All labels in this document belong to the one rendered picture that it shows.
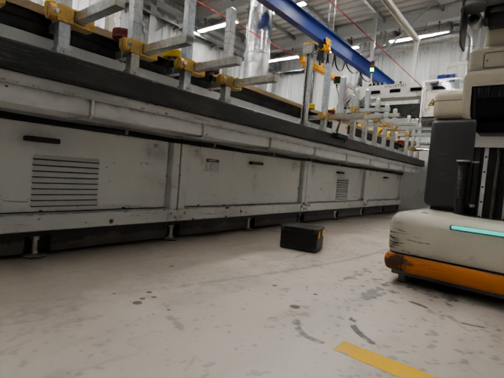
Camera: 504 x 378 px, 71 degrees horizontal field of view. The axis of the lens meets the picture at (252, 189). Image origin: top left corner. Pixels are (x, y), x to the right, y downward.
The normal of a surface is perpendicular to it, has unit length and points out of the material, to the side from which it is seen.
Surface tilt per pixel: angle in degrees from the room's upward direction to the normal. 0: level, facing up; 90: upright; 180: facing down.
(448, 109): 90
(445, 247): 90
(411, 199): 90
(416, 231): 90
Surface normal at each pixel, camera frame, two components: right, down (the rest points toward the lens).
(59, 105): 0.77, 0.10
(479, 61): -0.63, 0.13
